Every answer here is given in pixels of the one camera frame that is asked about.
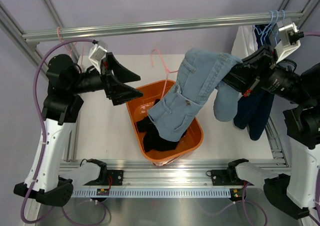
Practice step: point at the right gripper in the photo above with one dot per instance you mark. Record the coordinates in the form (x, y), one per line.
(248, 80)

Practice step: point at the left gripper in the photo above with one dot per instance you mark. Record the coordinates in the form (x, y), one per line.
(118, 92)

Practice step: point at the black skirt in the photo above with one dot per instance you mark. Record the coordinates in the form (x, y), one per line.
(152, 140)

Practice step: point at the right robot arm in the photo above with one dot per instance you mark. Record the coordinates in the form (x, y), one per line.
(297, 193)

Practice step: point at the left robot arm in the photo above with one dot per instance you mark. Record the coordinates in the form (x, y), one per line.
(59, 114)

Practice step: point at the white garment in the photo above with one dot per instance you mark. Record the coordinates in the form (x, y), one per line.
(245, 42)

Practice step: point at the orange plastic basket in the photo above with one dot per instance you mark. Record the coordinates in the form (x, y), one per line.
(174, 116)

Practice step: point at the dark blue denim garment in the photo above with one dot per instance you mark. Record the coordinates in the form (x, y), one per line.
(253, 113)

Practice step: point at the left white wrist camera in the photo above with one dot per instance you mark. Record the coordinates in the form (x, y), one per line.
(97, 53)

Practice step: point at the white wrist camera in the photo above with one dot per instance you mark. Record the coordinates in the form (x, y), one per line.
(97, 53)
(289, 39)

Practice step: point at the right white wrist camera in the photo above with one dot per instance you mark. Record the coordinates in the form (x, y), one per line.
(289, 39)

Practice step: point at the aluminium hanging rail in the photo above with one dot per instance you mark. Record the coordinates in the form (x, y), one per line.
(33, 37)

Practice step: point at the front aluminium frame rail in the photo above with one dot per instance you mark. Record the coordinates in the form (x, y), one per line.
(181, 173)

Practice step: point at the white slotted cable duct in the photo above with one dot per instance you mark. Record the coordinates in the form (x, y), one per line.
(152, 193)

